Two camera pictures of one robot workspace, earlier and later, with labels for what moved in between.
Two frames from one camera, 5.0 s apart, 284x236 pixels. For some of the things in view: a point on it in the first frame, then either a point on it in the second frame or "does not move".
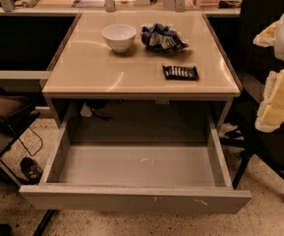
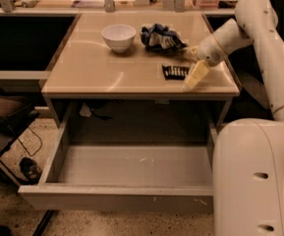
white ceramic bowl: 120,36 does not move
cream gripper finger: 266,37 to 207,49
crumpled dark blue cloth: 161,38 does not move
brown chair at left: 4,114 does not move
